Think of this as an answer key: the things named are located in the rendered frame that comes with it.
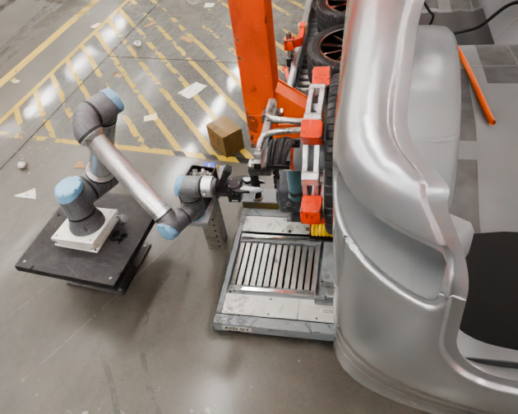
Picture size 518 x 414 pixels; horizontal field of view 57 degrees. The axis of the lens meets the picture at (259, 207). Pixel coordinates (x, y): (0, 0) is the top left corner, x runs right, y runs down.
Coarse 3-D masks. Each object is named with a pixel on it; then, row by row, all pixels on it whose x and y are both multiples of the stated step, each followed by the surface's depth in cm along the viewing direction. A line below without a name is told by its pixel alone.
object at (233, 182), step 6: (216, 180) 199; (228, 180) 198; (234, 180) 198; (240, 180) 198; (216, 186) 199; (228, 186) 196; (234, 186) 195; (240, 186) 196; (216, 192) 200; (222, 192) 201; (228, 192) 197; (234, 192) 196; (216, 198) 203; (228, 198) 200; (234, 198) 199; (240, 198) 199
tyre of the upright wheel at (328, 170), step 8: (336, 80) 179; (336, 88) 176; (336, 96) 173; (328, 104) 173; (328, 112) 171; (328, 120) 170; (328, 128) 169; (328, 136) 168; (328, 144) 168; (328, 152) 168; (328, 160) 169; (328, 168) 169; (328, 176) 170; (328, 184) 171; (328, 192) 172; (328, 200) 174; (328, 208) 177; (328, 216) 179; (328, 224) 184; (328, 232) 194
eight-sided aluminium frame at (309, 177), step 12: (312, 84) 190; (324, 84) 189; (312, 96) 185; (324, 96) 187; (324, 108) 212; (324, 120) 216; (324, 132) 221; (312, 168) 178; (312, 180) 175; (312, 192) 219
